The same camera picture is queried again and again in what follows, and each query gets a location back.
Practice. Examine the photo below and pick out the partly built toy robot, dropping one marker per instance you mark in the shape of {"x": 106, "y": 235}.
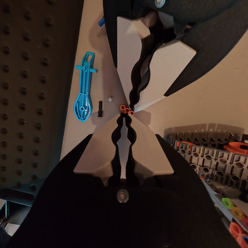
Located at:
{"x": 213, "y": 160}

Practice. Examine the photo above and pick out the light blue brick separator tool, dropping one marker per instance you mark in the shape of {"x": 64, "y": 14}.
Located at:
{"x": 84, "y": 87}

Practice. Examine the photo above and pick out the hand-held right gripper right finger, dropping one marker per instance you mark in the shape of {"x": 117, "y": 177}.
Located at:
{"x": 153, "y": 155}

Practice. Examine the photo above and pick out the grey brick assembly orange beam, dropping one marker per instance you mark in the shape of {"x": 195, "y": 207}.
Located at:
{"x": 101, "y": 21}

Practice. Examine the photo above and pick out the orange multi-hole connector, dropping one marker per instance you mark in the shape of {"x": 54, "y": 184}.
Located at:
{"x": 127, "y": 110}

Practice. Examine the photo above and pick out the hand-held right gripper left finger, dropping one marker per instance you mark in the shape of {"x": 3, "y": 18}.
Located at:
{"x": 95, "y": 155}

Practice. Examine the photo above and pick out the black dimpled pad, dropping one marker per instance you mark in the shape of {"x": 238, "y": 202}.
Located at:
{"x": 34, "y": 96}

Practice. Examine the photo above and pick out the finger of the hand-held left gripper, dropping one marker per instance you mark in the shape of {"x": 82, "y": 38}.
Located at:
{"x": 126, "y": 48}
{"x": 170, "y": 64}

